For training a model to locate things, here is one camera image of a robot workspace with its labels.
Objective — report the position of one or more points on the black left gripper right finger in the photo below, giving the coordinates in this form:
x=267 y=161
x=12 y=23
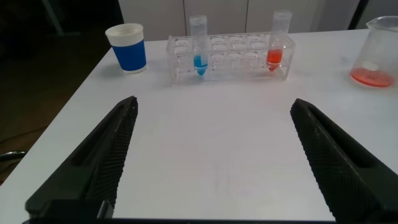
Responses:
x=342 y=168

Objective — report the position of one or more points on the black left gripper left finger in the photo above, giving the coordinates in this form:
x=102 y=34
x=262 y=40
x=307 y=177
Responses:
x=93 y=161

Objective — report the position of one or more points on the test tube with blue liquid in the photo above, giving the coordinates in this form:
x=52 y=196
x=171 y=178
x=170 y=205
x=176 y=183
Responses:
x=200 y=62

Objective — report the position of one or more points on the clear glass beaker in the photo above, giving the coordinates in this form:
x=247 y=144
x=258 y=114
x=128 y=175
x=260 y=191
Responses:
x=373 y=77

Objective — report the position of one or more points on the test tube with red liquid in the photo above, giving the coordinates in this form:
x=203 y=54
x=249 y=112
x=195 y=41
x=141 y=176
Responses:
x=274 y=57

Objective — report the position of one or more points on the clear plastic test tube rack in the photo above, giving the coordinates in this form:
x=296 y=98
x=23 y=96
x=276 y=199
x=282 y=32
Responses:
x=236 y=62

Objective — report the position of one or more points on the blue white paper cup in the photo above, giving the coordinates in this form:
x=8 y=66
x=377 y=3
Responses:
x=129 y=56

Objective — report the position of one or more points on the metal chair frame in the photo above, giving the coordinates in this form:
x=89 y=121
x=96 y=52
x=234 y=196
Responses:
x=12 y=154

